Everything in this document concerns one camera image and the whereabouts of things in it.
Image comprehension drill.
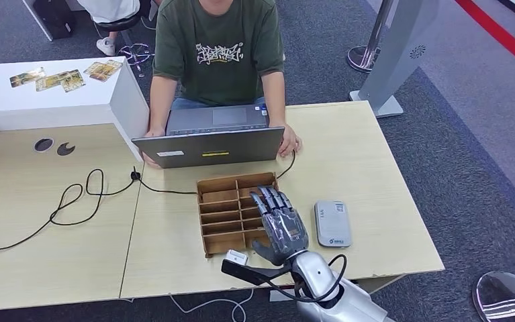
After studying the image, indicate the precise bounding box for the pale grey card reader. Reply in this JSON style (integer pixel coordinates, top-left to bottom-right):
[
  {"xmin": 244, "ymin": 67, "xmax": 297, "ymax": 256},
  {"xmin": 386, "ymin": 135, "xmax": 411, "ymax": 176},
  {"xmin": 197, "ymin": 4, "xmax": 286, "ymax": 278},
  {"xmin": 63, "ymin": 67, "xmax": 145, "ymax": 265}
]
[{"xmin": 314, "ymin": 200, "xmax": 353, "ymax": 248}]

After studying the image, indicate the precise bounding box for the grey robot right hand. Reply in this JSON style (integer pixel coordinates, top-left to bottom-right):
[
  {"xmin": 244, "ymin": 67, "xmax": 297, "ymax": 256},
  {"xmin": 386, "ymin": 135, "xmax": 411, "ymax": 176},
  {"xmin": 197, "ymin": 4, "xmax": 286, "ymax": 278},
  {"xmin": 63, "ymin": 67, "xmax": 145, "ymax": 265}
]
[{"xmin": 248, "ymin": 185, "xmax": 310, "ymax": 268}]

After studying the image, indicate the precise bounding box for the grey laptop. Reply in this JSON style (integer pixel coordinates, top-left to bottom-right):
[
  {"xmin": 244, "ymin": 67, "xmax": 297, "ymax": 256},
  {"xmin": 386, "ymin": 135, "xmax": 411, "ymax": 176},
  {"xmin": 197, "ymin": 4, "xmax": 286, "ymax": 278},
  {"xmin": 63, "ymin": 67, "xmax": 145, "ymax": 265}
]
[{"xmin": 131, "ymin": 104, "xmax": 285, "ymax": 170}]

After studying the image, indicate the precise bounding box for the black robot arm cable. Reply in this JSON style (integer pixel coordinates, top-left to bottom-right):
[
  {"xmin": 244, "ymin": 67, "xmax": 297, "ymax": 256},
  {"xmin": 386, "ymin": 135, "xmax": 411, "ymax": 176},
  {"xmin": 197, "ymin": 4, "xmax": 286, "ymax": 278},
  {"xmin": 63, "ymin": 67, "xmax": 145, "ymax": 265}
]
[{"xmin": 266, "ymin": 254, "xmax": 348, "ymax": 304}]

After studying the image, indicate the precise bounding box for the black stool chrome base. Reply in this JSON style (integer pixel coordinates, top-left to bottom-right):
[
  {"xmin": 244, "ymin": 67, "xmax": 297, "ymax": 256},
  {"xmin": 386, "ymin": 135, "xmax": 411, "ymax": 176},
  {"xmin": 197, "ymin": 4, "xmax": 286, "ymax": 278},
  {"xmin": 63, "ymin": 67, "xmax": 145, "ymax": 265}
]
[{"xmin": 95, "ymin": 12, "xmax": 156, "ymax": 79}]

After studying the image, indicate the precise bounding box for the wooden slotted card organizer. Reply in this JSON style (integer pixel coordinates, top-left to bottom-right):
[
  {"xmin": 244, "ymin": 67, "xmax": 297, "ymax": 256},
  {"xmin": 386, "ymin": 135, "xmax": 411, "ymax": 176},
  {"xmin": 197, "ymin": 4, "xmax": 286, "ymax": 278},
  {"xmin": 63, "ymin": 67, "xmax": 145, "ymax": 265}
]
[{"xmin": 196, "ymin": 172, "xmax": 287, "ymax": 259}]

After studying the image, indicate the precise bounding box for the person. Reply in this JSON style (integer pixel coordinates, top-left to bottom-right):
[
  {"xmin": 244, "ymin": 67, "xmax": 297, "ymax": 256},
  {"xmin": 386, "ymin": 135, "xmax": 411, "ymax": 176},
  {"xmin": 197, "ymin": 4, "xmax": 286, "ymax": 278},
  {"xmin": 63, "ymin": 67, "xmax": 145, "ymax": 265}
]
[
  {"xmin": 75, "ymin": 0, "xmax": 162, "ymax": 58},
  {"xmin": 140, "ymin": 0, "xmax": 303, "ymax": 169}
]

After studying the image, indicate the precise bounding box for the yellow patterned ID card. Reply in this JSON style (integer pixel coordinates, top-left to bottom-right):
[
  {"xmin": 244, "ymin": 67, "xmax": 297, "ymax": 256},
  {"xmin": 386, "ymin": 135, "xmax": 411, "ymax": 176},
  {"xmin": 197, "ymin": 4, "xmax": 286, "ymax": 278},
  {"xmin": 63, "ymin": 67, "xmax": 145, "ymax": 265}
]
[{"xmin": 89, "ymin": 60, "xmax": 124, "ymax": 83}]

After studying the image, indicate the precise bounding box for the white cable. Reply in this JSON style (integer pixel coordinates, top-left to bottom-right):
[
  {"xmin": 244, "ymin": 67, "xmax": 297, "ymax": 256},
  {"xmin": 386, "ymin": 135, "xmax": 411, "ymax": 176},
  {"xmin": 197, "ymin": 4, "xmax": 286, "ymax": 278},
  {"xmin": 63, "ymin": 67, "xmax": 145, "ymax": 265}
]
[{"xmin": 168, "ymin": 288, "xmax": 255, "ymax": 322}]

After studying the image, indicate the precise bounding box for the black power cable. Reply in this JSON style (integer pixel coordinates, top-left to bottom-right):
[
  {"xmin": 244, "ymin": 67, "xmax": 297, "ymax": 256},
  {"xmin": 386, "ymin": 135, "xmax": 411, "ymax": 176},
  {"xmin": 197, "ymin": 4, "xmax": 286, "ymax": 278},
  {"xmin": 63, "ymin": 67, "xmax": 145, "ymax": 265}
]
[{"xmin": 0, "ymin": 148, "xmax": 297, "ymax": 252}]

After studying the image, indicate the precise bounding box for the person's right hand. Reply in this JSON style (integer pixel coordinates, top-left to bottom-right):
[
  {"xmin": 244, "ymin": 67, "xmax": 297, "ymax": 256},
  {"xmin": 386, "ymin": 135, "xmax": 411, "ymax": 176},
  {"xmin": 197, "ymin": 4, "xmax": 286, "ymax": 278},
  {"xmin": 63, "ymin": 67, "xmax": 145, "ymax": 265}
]
[{"xmin": 139, "ymin": 127, "xmax": 166, "ymax": 169}]

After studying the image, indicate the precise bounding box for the grey kiosk stand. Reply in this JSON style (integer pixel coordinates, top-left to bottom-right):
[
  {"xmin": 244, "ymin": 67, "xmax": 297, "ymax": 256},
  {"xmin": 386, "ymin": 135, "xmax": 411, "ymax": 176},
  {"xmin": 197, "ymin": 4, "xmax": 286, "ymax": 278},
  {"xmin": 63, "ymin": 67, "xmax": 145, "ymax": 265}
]
[{"xmin": 348, "ymin": 0, "xmax": 440, "ymax": 119}]

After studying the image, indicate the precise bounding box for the red barrier belt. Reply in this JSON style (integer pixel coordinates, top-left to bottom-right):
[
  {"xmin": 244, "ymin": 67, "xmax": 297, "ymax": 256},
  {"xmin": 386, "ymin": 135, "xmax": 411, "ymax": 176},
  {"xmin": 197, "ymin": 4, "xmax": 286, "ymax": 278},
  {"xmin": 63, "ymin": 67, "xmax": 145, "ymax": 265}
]
[{"xmin": 454, "ymin": 0, "xmax": 515, "ymax": 78}]

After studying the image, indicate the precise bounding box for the person's left hand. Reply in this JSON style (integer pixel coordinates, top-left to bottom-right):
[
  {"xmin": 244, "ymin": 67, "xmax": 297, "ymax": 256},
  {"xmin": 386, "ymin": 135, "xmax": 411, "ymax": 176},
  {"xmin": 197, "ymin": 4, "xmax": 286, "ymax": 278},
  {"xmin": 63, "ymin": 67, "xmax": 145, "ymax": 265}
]
[{"xmin": 270, "ymin": 124, "xmax": 303, "ymax": 159}]

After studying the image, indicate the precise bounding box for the white desk panel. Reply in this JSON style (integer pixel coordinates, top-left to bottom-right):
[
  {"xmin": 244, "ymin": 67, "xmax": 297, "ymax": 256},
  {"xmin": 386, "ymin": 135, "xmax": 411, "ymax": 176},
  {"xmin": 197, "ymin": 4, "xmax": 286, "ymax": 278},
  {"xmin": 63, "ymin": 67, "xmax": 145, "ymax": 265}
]
[{"xmin": 21, "ymin": 0, "xmax": 55, "ymax": 43}]

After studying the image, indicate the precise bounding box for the black case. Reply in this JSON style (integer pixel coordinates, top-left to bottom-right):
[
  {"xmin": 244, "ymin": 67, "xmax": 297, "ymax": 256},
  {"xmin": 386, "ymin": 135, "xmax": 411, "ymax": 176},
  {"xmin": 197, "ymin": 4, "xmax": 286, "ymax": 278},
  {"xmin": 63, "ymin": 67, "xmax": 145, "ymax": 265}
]
[{"xmin": 32, "ymin": 0, "xmax": 75, "ymax": 42}]

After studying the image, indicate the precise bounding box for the white counter block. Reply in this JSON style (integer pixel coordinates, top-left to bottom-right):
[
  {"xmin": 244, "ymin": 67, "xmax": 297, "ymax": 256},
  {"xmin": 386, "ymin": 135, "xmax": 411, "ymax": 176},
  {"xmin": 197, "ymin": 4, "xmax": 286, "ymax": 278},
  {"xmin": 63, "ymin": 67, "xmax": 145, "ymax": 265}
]
[{"xmin": 0, "ymin": 56, "xmax": 150, "ymax": 162}]

